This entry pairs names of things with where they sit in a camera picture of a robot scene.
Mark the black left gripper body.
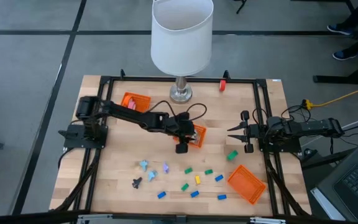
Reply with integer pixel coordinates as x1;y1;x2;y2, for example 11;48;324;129
166;111;196;154

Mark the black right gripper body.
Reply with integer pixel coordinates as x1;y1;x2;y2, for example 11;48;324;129
240;110;269;154

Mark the green tape roll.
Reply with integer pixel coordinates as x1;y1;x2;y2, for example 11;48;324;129
226;149;239;162

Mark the orange plastic mesh basket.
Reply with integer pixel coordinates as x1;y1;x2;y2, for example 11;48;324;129
227;164;267;206
173;123;208;149
120;91;152;113

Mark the black side desk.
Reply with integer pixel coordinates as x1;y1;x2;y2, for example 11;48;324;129
300;146;358;224

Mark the white shade silver table lamp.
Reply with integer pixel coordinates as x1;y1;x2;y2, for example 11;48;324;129
150;0;214;105

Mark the black laptop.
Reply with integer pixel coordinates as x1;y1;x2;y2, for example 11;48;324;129
317;142;358;224

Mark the black chair leg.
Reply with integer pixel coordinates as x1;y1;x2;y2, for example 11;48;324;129
234;0;248;15

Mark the person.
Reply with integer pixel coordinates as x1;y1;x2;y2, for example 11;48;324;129
326;0;358;62

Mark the black left wrist camera cable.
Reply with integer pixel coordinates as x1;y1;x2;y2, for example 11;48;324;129
147;100;208;123

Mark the yellow extension cord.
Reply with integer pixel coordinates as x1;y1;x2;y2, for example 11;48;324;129
301;80;358;110

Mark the silver metal bracket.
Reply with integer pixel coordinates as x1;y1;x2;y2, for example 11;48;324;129
249;217;287;224
77;213;114;224

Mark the black desk frame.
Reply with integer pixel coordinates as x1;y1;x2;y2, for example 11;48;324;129
313;0;358;85

